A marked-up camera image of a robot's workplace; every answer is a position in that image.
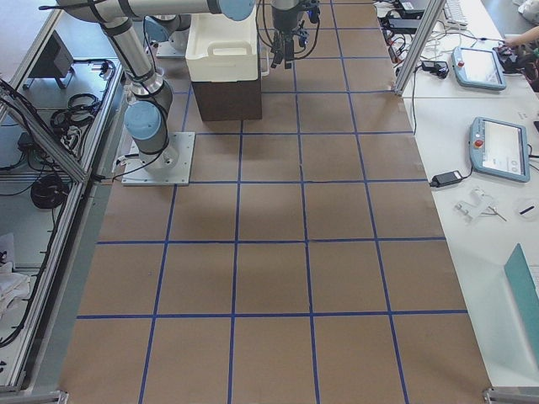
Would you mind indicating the blue teach pendant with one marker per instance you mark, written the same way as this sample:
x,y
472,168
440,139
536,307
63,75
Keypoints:
x,y
477,68
499,149

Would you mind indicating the dark brown wooden cabinet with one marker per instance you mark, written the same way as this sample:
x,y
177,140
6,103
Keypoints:
x,y
224,101

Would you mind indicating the teal laptop lid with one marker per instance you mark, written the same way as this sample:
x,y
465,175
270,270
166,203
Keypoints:
x,y
522,285

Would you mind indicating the blue teach pendant near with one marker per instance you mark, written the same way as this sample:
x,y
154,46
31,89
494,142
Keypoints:
x,y
499,149

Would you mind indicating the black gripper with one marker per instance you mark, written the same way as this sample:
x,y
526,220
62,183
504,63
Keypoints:
x,y
282,22

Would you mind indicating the white plastic bracket part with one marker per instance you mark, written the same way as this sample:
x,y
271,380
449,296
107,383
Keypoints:
x,y
482,205

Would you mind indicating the blue teach pendant far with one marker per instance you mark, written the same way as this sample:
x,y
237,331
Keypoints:
x,y
477,68

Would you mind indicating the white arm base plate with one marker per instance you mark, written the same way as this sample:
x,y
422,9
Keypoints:
x,y
172,167
171,49

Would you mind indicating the aluminium frame post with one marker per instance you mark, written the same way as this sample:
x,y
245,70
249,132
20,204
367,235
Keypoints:
x,y
423,32

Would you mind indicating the black camera mount wrist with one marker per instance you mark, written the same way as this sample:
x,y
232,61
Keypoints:
x,y
311,9

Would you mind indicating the white crumpled cloth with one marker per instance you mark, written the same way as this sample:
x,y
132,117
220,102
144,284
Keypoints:
x,y
14,286

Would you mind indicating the black power brick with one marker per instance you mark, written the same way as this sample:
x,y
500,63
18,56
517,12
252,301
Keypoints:
x,y
446,179

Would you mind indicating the white plastic tray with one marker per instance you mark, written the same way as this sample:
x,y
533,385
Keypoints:
x,y
222,50

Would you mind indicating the person hand at table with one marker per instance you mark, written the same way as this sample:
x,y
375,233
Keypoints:
x,y
517,40

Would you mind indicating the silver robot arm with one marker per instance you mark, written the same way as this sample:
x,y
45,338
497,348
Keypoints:
x,y
146,119
164,28

